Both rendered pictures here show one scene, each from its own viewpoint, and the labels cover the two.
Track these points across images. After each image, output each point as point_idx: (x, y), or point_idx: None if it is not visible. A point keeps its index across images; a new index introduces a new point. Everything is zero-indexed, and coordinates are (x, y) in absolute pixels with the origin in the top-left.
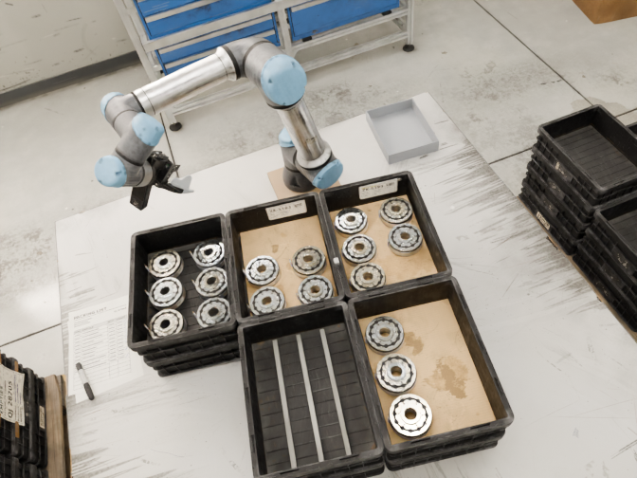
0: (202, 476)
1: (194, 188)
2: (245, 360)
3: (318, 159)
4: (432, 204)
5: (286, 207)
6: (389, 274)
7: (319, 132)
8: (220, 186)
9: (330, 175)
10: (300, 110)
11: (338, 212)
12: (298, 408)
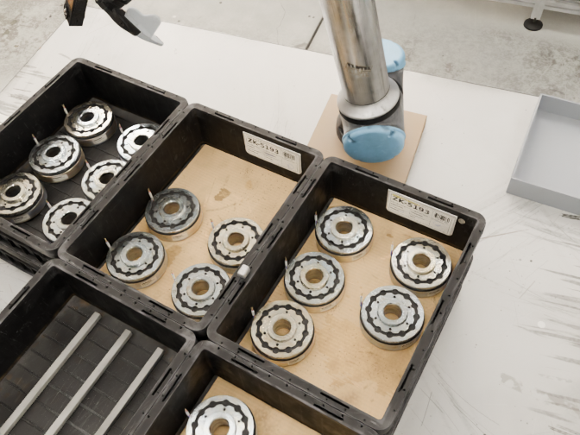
0: None
1: (239, 59)
2: (10, 311)
3: (361, 108)
4: (514, 296)
5: (272, 148)
6: (321, 349)
7: (453, 85)
8: (267, 75)
9: (371, 146)
10: (346, 4)
11: (337, 206)
12: (33, 426)
